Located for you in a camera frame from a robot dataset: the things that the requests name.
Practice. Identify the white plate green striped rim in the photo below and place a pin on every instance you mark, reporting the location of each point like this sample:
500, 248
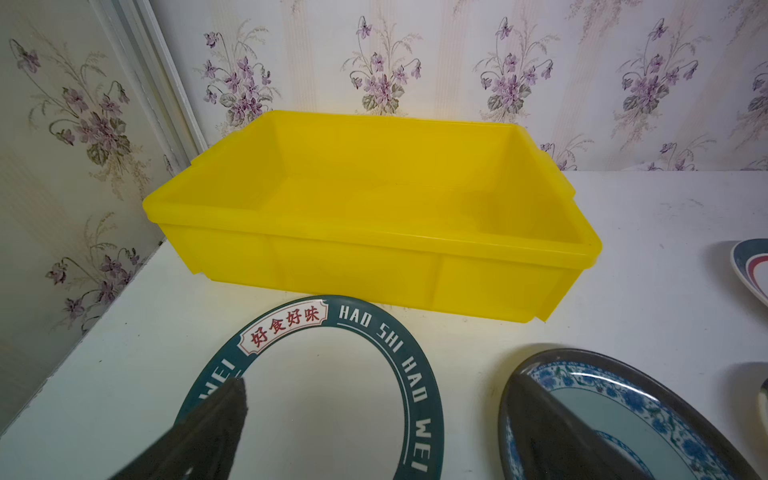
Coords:
749, 261

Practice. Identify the yellow plastic bin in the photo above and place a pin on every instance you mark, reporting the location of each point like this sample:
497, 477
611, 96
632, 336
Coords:
462, 218

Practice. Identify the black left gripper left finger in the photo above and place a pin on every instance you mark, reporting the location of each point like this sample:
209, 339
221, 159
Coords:
202, 446

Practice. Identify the green rim lettered plate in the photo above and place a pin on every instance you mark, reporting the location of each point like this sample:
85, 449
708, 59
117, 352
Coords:
422, 451

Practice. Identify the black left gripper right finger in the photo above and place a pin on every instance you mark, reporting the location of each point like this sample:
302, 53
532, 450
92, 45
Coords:
553, 443

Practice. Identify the dark blue floral plate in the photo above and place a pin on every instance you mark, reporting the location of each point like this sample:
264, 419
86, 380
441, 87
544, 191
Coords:
652, 427

